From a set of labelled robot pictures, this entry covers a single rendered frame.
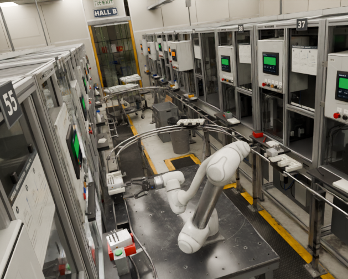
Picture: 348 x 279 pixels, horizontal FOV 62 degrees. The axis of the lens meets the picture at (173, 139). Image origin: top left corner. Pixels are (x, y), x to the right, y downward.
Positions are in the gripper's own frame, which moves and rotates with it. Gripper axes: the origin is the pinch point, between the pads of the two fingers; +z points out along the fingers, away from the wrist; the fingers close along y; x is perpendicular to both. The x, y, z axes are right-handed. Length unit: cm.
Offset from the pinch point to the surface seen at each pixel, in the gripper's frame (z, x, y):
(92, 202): 17, 46, 24
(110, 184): 11, -52, -19
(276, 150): -143, -39, -20
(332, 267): -158, 21, -112
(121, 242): 8.7, 37.0, -11.4
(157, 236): -15.8, -0.3, -44.3
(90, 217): 18, 59, 24
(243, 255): -64, 42, -44
